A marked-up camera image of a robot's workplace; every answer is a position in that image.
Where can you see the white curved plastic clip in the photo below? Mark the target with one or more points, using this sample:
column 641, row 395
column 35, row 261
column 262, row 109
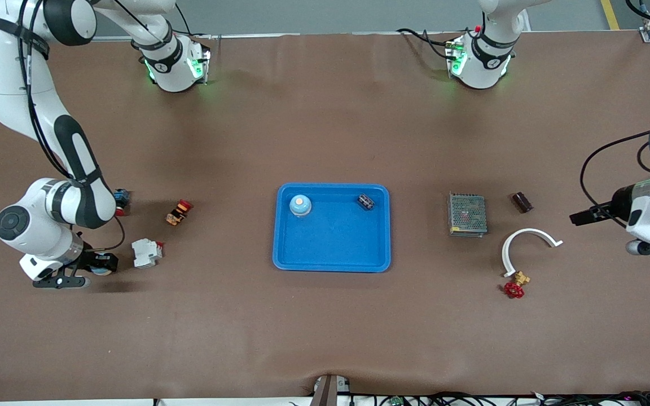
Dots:
column 504, row 254

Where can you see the metal table edge bracket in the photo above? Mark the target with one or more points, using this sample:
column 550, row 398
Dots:
column 328, row 392

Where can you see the white circuit breaker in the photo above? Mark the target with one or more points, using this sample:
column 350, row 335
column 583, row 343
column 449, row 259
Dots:
column 145, row 254

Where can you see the metal mesh power supply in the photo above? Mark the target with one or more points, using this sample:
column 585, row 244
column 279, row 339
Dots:
column 467, row 215

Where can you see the brown electrolytic capacitor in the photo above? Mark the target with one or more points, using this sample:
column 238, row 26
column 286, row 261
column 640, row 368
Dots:
column 522, row 202

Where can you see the black electrolytic capacitor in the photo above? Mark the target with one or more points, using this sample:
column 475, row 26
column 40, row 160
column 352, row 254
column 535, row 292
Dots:
column 365, row 202

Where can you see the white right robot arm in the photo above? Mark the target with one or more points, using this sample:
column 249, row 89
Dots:
column 3, row 62

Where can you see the red push button blue body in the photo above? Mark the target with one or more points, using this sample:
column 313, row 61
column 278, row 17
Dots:
column 122, row 198

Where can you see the blue plastic tray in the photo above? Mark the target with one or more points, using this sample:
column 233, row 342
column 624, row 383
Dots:
column 330, row 242

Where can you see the orange black emergency stop button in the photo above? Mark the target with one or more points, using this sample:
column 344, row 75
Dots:
column 178, row 214

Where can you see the green terminal connector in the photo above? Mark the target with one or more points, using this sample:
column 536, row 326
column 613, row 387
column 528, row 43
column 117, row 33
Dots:
column 396, row 401

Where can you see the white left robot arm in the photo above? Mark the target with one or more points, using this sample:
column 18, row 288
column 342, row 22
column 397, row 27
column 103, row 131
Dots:
column 480, row 65

